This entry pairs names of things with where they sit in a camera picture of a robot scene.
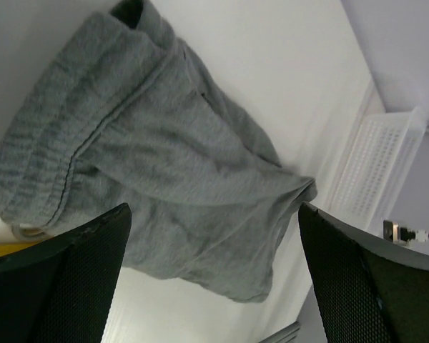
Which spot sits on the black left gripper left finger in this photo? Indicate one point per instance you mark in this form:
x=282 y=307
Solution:
x=61 y=290

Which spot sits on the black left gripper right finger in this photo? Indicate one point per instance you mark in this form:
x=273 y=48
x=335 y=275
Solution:
x=367 y=289

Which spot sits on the yellow shorts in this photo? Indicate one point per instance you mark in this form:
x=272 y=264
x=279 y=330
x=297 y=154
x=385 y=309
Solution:
x=6 y=249

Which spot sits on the grey shorts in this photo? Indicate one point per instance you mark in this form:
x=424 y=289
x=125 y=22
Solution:
x=128 y=113

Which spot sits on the white plastic basket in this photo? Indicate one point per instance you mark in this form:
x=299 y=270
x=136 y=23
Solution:
x=377 y=164

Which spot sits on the aluminium mounting rail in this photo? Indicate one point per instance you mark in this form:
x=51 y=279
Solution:
x=288 y=334

